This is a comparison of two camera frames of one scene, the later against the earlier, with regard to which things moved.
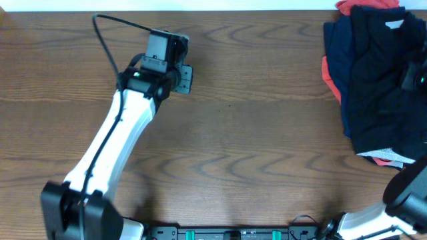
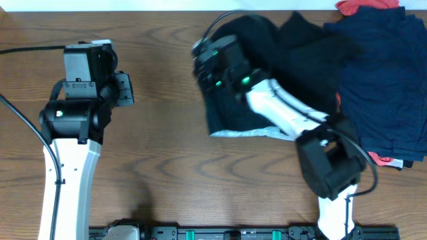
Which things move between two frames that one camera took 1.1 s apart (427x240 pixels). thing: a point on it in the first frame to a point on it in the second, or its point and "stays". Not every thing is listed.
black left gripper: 185,84 to 122,80
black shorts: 384,117 to 308,59
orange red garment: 345,7 stays
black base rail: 260,233 stays
